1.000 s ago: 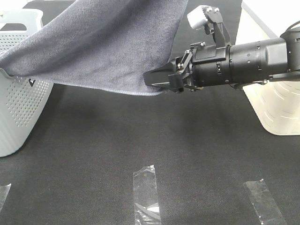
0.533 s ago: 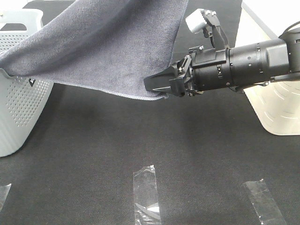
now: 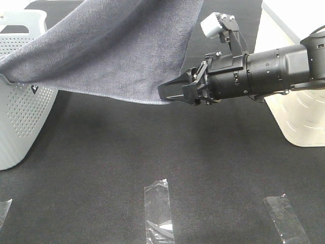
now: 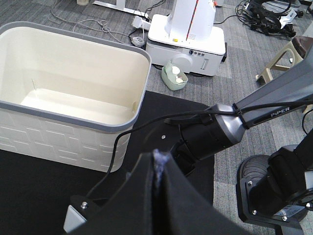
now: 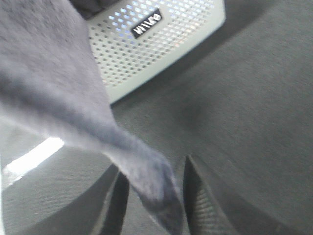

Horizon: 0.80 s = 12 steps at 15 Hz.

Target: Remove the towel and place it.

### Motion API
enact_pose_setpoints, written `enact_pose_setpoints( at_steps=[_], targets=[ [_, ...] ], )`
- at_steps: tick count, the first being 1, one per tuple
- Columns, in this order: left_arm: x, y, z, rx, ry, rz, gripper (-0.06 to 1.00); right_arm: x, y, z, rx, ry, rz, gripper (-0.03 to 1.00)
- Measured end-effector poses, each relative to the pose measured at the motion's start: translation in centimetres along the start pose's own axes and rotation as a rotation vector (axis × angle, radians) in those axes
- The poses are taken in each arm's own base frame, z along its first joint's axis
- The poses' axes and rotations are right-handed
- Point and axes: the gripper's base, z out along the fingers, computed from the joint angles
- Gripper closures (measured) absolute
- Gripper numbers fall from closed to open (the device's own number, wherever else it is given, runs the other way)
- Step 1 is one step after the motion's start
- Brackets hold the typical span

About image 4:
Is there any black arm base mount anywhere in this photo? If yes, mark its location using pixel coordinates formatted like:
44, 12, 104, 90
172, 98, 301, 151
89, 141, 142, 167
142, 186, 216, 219
236, 132, 313, 235

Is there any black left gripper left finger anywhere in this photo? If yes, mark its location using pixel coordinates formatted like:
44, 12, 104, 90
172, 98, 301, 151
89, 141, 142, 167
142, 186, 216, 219
80, 153, 154, 235

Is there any grey purple towel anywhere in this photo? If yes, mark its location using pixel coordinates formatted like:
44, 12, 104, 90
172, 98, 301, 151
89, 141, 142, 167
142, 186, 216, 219
153, 149, 170, 189

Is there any beige step stool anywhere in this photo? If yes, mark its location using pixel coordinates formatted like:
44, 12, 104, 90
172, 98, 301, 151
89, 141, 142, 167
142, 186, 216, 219
255, 40, 305, 85

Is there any white storage bin grey rim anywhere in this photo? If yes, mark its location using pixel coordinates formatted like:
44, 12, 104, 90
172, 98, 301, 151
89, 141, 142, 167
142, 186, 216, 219
0, 22, 151, 172

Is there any black cable pile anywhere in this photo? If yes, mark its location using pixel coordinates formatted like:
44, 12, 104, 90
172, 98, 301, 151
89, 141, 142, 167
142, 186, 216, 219
234, 0, 313, 41

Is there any green small basket with items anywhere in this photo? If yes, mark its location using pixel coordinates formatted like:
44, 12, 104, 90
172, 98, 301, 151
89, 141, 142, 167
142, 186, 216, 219
161, 61, 188, 91

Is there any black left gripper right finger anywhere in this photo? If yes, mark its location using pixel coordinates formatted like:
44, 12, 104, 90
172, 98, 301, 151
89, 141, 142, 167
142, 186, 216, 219
158, 156, 250, 235

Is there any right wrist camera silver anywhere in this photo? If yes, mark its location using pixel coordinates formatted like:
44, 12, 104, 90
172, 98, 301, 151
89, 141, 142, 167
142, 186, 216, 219
63, 194, 106, 233

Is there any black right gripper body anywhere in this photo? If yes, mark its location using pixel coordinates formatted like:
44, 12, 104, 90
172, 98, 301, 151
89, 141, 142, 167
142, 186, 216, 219
127, 120, 195, 175

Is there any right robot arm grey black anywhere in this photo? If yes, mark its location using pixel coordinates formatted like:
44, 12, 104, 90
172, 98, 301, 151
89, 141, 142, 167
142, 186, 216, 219
141, 36, 313, 174

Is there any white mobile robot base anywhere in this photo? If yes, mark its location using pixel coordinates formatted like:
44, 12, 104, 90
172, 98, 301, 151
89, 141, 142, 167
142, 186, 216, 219
146, 0, 226, 76

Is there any white power strip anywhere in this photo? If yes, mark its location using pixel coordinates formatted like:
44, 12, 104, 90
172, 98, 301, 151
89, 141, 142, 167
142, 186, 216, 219
132, 16, 151, 31

